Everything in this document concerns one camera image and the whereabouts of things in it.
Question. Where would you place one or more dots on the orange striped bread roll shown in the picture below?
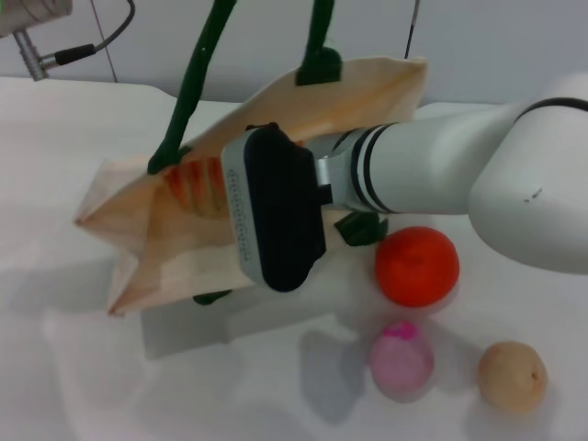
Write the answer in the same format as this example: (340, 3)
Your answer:
(197, 188)

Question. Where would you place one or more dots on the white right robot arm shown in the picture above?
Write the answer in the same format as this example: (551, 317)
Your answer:
(459, 165)

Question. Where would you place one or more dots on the pink egg-shaped pastry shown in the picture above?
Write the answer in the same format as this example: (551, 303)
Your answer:
(401, 363)

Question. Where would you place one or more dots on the beige egg yolk pastry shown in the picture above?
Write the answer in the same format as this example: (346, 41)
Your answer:
(512, 377)

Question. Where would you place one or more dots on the orange round fruit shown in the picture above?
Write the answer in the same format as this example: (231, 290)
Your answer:
(416, 265)

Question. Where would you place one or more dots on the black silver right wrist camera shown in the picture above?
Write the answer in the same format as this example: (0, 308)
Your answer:
(275, 206)

